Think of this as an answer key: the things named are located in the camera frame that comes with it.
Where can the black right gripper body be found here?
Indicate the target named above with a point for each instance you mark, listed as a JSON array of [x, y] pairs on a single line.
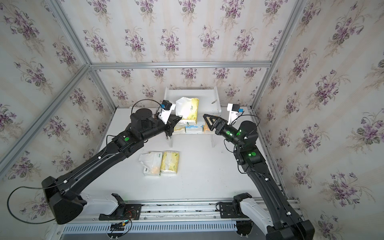
[[230, 134]]

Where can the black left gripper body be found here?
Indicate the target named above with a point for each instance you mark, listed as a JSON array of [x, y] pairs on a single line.
[[168, 128]]

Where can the yellow tissue pack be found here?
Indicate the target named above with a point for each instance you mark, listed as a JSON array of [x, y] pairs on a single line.
[[187, 108], [180, 128], [170, 162]]

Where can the blue tissue pack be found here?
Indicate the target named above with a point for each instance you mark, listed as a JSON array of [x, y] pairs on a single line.
[[197, 128]]

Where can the white two-tier shelf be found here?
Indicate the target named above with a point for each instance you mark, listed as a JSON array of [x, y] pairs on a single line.
[[209, 101]]

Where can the white tissue pack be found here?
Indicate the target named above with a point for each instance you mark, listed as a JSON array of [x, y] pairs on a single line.
[[151, 162]]

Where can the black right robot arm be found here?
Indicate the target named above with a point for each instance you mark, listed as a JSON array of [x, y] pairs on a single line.
[[279, 221]]

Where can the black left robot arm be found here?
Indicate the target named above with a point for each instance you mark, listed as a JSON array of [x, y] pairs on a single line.
[[63, 194]]

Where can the orange tissue pack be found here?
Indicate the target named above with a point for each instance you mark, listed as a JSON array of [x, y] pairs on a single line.
[[207, 129]]

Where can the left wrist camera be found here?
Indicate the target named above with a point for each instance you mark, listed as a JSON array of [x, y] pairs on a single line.
[[166, 108]]

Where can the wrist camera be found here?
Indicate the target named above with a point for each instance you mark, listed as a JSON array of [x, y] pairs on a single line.
[[235, 111], [166, 108]]

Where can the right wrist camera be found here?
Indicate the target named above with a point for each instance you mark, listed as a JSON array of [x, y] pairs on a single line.
[[235, 111]]

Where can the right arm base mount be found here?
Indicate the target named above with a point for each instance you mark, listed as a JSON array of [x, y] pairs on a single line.
[[232, 210]]

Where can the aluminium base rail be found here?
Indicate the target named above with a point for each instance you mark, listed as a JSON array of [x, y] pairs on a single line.
[[157, 217]]

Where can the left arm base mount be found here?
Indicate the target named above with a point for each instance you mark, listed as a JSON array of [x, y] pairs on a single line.
[[122, 211]]

